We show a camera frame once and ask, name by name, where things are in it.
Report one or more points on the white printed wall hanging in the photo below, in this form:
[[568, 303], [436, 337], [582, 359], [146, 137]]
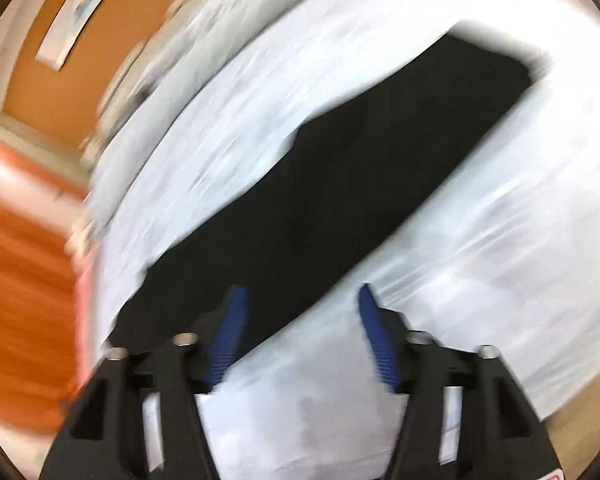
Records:
[[75, 15]]

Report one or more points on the butterfly printed bed blanket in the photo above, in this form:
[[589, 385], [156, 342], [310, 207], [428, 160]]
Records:
[[480, 260]]

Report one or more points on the black pants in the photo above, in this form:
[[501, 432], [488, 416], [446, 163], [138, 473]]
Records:
[[330, 200]]

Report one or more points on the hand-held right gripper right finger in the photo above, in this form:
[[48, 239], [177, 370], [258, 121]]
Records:
[[377, 340]]

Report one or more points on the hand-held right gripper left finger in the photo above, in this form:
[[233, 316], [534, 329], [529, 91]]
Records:
[[230, 335]]

